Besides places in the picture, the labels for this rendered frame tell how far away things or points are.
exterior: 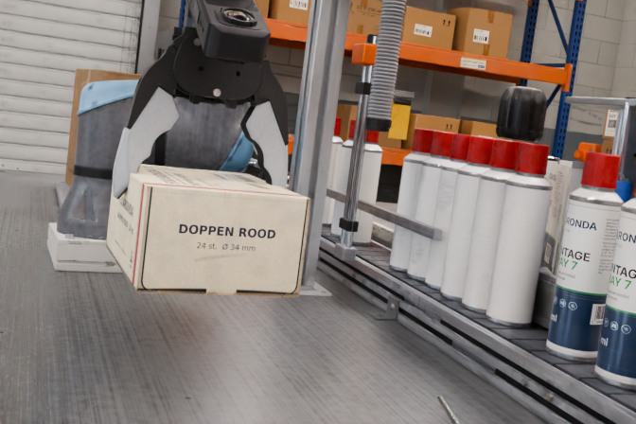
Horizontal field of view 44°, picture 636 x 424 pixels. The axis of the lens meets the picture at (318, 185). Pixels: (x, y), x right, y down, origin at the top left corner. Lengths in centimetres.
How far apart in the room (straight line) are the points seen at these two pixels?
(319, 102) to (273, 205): 56
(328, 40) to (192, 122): 23
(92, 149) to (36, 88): 421
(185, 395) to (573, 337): 38
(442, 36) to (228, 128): 449
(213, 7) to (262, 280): 20
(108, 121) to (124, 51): 427
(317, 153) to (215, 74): 52
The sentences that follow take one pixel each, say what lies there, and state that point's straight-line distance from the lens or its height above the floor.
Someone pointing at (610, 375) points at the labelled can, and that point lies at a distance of 78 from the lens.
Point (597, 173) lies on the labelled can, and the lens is 82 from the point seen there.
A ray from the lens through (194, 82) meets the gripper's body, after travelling 63.
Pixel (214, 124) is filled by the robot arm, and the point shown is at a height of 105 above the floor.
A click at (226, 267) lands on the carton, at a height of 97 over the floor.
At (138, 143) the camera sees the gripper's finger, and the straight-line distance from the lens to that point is 63.
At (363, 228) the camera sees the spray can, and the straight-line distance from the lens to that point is 132.
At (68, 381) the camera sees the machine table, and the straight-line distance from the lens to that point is 75.
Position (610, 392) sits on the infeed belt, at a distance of 76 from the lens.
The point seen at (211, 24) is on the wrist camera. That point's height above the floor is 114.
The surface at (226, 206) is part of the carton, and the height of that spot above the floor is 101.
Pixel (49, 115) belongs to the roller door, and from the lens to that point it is 541.
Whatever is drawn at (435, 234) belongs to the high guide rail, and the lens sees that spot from 102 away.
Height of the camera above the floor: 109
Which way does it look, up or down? 5 degrees down
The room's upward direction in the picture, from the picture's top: 7 degrees clockwise
